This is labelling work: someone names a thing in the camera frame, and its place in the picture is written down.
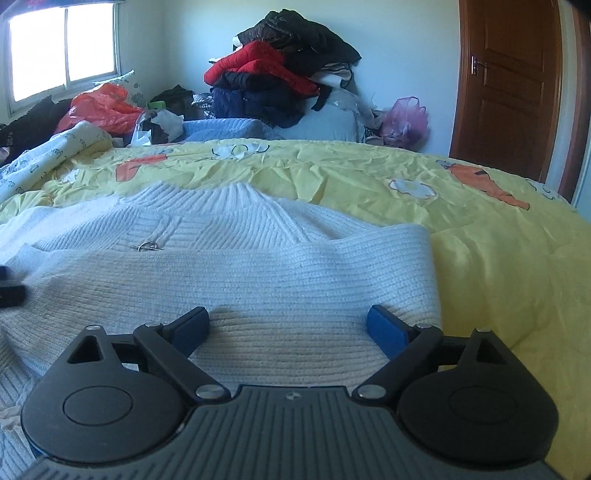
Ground white knitted sweater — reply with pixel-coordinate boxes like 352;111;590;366
1;184;441;479

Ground black clothes by window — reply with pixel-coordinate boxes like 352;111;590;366
1;96;71;166

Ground white printed rolled duvet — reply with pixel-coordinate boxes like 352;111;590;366
0;121;112;202

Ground yellow cartoon bed sheet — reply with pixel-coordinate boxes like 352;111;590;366
1;140;590;479

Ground red plastic bag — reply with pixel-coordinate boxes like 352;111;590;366
55;83;143;136

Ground bright window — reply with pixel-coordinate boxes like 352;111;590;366
1;1;120;115

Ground light blue knitted blanket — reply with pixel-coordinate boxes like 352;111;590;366
177;118;283;142

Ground pink mesh bag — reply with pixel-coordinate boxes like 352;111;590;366
379;96;429;150

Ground dark navy jacket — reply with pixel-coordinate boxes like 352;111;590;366
211;71;332;128

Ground brown wooden door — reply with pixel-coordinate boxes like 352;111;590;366
450;0;562;180

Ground red puffer jacket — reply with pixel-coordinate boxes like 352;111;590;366
204;41;318;97

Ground black jacket on pile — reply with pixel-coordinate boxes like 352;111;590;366
238;9;362;77

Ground metal door handle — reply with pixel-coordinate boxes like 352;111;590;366
470;55;487;76

